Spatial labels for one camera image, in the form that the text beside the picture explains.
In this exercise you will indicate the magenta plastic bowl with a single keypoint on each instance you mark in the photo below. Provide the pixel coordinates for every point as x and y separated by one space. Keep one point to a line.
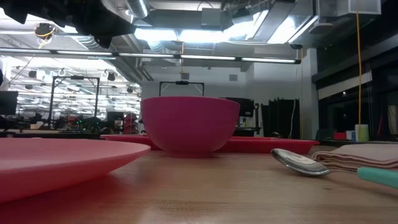
189 124

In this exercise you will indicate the pink plastic plate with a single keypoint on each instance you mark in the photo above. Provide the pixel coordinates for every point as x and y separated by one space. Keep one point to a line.
46 168

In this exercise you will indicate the red plastic tray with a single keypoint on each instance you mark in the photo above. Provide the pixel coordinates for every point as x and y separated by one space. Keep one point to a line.
273 145

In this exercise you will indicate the beige cloth napkin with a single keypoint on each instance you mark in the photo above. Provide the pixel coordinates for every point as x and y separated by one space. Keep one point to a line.
367 157

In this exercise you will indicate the long LED light bar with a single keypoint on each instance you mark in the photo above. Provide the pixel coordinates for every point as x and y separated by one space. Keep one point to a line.
149 55

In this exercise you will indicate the red chair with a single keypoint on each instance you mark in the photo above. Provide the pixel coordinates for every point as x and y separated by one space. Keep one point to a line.
130 124

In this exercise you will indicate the grey ceiling box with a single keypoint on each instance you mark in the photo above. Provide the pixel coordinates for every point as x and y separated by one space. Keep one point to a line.
211 17

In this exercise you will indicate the black monitor on stand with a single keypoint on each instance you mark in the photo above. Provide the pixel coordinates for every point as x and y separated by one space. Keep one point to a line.
247 107

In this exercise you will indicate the black curtain panels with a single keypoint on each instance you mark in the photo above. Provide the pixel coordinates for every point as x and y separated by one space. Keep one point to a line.
280 118

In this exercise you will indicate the round ceiling speaker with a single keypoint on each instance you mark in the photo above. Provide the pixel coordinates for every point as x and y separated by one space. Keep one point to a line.
321 28

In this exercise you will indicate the white ceiling box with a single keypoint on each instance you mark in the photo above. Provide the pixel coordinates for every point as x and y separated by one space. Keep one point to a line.
357 7

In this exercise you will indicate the small red box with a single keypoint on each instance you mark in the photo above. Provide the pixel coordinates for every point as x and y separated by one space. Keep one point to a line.
339 136

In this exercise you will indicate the blue and white box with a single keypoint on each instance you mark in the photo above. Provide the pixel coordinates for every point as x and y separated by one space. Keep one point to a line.
350 135

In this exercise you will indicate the green and white cup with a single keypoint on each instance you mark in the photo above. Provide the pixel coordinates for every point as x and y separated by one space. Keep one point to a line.
363 133

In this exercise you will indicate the round silver air duct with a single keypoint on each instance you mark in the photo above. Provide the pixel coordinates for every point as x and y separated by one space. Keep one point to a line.
138 7

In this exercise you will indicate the tall black gantry frame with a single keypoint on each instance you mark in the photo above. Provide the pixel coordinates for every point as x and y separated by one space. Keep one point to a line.
97 93

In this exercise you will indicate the black gantry frame with camera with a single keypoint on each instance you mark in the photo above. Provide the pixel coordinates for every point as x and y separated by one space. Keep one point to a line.
182 82

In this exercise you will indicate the black security camera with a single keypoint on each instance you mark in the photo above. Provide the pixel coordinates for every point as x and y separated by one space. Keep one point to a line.
296 46

